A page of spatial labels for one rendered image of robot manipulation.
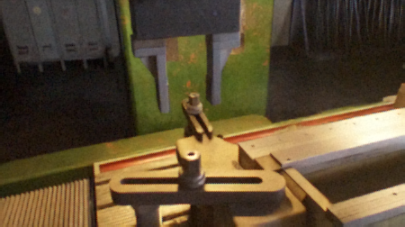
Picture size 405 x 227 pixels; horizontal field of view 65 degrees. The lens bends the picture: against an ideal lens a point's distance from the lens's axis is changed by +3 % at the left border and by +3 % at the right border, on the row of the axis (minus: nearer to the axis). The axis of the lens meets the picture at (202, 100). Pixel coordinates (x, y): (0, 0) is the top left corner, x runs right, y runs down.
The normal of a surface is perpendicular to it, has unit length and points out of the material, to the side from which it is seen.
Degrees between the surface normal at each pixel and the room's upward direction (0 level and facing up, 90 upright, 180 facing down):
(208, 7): 90
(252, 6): 90
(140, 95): 90
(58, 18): 90
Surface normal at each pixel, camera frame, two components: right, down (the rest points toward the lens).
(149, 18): 0.30, 0.38
